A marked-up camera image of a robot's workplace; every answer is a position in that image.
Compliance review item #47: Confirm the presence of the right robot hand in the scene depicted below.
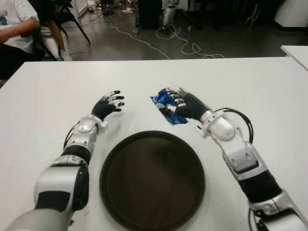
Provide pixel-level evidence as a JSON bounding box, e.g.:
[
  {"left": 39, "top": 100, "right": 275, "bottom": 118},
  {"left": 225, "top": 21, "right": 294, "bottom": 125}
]
[{"left": 165, "top": 86, "right": 214, "bottom": 121}]

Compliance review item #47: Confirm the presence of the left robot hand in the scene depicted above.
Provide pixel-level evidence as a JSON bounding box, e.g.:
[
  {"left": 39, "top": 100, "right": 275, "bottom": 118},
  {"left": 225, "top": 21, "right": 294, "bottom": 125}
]
[{"left": 90, "top": 90, "right": 125, "bottom": 121}]

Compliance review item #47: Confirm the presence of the blue Oreo cookie package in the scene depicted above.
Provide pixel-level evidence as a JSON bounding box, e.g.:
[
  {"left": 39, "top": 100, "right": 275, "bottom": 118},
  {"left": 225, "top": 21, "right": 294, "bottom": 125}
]
[{"left": 150, "top": 88, "right": 188, "bottom": 125}]

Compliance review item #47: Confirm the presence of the person with bare leg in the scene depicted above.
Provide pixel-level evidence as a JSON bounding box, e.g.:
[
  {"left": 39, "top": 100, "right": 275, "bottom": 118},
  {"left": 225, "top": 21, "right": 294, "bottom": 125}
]
[{"left": 44, "top": 18, "right": 73, "bottom": 62}]

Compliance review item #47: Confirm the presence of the round dark brown tray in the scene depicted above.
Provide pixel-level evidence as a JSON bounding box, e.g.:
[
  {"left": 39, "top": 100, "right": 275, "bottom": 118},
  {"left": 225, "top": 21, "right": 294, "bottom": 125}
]
[{"left": 100, "top": 130, "right": 206, "bottom": 231}]

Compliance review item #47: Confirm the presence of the black wheeled stand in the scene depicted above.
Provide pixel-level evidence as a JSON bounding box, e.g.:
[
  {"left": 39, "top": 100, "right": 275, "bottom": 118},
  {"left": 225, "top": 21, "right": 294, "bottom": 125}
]
[{"left": 178, "top": 0, "right": 222, "bottom": 31}]

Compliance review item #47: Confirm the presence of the black chair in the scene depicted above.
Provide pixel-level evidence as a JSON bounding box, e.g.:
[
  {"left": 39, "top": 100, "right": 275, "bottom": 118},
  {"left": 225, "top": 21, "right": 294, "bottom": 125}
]
[{"left": 26, "top": 0, "right": 91, "bottom": 58}]

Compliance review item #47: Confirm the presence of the silver robot leg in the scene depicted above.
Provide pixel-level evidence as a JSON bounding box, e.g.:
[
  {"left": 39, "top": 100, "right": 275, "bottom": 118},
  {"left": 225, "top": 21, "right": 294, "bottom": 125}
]
[{"left": 162, "top": 0, "right": 179, "bottom": 31}]

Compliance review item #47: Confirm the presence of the black cabinet on casters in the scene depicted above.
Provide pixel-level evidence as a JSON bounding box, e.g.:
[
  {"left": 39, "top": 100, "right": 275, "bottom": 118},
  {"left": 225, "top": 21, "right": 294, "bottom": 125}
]
[{"left": 134, "top": 0, "right": 164, "bottom": 34}]

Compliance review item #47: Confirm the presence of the white panel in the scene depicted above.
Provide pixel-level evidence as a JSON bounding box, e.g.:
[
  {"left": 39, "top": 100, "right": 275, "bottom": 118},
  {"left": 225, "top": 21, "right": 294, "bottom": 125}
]
[{"left": 73, "top": 0, "right": 89, "bottom": 18}]

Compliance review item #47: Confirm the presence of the metal folding stand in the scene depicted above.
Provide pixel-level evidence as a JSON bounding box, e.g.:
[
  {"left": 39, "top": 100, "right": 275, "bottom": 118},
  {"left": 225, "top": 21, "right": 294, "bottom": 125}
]
[{"left": 244, "top": 2, "right": 262, "bottom": 25}]

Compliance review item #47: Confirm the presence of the white side table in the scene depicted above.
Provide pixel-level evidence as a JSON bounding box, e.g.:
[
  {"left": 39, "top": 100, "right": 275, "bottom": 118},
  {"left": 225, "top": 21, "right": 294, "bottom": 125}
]
[{"left": 280, "top": 45, "right": 308, "bottom": 72}]

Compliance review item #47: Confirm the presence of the seated person in white shirt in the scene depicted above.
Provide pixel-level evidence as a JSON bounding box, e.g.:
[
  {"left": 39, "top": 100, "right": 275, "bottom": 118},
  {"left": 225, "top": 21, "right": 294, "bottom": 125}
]
[{"left": 0, "top": 0, "right": 46, "bottom": 80}]

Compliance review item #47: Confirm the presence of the white cabinet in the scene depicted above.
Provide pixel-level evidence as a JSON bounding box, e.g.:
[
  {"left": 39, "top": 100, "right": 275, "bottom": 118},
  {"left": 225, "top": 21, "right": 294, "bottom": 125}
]
[{"left": 273, "top": 0, "right": 308, "bottom": 31}]

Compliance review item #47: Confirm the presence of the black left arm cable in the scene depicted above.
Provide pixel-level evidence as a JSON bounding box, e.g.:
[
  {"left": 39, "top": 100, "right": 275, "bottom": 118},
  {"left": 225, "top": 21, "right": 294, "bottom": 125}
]
[{"left": 63, "top": 125, "right": 77, "bottom": 149}]

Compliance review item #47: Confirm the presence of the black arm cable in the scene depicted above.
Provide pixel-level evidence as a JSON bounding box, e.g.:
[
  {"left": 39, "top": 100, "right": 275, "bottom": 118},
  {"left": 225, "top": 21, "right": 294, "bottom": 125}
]
[
  {"left": 214, "top": 107, "right": 256, "bottom": 231},
  {"left": 63, "top": 125, "right": 77, "bottom": 149}
]

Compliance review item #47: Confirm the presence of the coiled white floor cable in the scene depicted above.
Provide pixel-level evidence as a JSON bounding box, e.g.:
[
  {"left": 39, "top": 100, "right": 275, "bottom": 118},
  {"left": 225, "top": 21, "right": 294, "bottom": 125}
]
[{"left": 155, "top": 23, "right": 226, "bottom": 59}]

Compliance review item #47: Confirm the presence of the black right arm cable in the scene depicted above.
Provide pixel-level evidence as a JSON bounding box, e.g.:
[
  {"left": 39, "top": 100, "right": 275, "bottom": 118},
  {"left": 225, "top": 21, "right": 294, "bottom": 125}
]
[{"left": 214, "top": 107, "right": 256, "bottom": 231}]

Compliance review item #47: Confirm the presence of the grey floor cable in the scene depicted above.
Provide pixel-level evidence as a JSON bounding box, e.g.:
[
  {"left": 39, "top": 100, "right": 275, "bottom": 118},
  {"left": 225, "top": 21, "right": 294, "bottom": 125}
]
[{"left": 71, "top": 43, "right": 92, "bottom": 57}]

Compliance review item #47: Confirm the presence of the long white floor cable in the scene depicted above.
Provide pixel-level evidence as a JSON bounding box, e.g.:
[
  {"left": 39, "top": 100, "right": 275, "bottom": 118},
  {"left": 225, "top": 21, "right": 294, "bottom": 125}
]
[{"left": 109, "top": 14, "right": 170, "bottom": 60}]

